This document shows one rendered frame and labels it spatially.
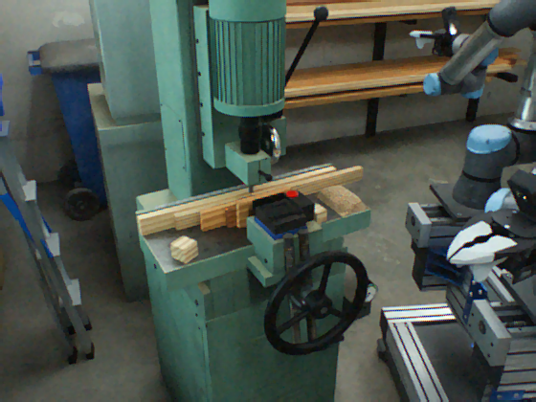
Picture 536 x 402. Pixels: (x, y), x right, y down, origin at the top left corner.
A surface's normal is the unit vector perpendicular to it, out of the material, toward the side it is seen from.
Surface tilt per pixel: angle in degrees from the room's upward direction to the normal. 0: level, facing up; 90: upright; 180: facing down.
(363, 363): 0
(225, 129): 90
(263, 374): 90
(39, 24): 90
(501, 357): 90
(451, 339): 0
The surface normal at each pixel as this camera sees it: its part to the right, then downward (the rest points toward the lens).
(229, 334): 0.48, 0.43
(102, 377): 0.00, -0.87
